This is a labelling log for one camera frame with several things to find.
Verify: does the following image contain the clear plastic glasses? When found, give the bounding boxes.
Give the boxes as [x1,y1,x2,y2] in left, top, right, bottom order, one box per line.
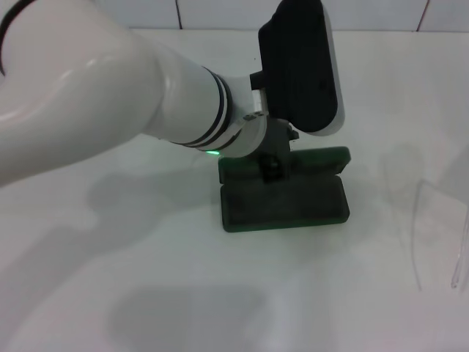
[416,179,469,293]

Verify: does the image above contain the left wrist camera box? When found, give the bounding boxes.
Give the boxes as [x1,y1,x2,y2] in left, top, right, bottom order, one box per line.
[250,0,346,137]

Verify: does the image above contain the green glasses case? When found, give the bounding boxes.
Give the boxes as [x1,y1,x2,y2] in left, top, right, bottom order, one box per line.
[218,146,352,234]

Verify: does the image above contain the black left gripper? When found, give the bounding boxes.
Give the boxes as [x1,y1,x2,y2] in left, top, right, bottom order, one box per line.
[256,119,300,183]

